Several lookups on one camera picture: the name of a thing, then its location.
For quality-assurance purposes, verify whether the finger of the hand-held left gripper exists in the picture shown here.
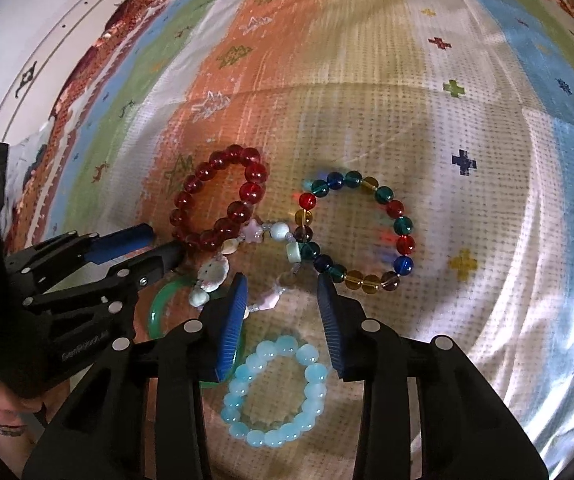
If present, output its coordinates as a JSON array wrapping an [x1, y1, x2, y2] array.
[[4, 225, 158, 292], [22, 240, 188, 323]]

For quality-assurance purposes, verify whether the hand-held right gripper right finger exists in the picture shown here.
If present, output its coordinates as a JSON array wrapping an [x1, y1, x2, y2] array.
[[316, 274, 551, 480]]

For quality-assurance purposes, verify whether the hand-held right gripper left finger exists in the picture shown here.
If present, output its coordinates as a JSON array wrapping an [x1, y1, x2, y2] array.
[[22, 272, 249, 480]]

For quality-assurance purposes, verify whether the light blue bead bracelet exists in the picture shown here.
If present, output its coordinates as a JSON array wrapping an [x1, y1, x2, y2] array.
[[222, 335, 330, 448]]

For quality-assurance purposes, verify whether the green bangle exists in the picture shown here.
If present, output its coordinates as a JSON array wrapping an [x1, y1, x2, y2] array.
[[149, 274, 245, 389]]

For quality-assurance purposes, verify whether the pastel shell charm bracelet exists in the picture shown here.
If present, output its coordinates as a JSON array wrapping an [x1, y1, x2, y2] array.
[[188, 217, 313, 318]]

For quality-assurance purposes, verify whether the red bead bracelet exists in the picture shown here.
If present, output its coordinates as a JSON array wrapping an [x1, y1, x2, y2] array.
[[169, 144, 268, 251]]

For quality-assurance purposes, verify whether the multicolour bead bracelet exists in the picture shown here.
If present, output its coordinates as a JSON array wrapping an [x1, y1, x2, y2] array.
[[294, 170, 416, 292]]

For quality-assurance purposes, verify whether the person's left hand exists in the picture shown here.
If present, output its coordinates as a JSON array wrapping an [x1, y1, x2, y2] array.
[[0, 382, 50, 443]]

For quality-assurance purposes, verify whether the white cabinet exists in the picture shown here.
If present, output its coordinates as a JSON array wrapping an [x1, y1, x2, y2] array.
[[0, 0, 142, 148]]

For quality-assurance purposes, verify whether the striped patterned cloth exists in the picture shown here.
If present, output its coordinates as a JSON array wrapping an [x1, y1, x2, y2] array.
[[32, 0, 574, 476]]

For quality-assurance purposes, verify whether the black cabinet handle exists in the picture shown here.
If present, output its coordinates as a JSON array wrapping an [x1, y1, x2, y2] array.
[[15, 60, 38, 99]]

